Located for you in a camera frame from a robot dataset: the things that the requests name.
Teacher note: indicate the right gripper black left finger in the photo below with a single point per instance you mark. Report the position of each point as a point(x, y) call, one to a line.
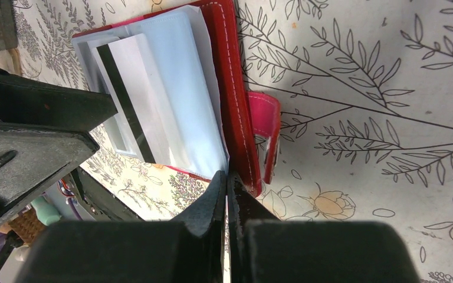
point(187, 248)

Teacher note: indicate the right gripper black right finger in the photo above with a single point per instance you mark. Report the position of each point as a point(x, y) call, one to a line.
point(266, 249)

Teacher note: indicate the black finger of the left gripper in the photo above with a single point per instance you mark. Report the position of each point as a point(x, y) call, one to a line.
point(33, 158)
point(26, 101)

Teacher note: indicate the red leather card holder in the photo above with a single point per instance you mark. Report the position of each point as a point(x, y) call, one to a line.
point(244, 114)

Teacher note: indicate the floral patterned table mat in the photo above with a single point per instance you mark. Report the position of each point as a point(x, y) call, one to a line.
point(366, 95)

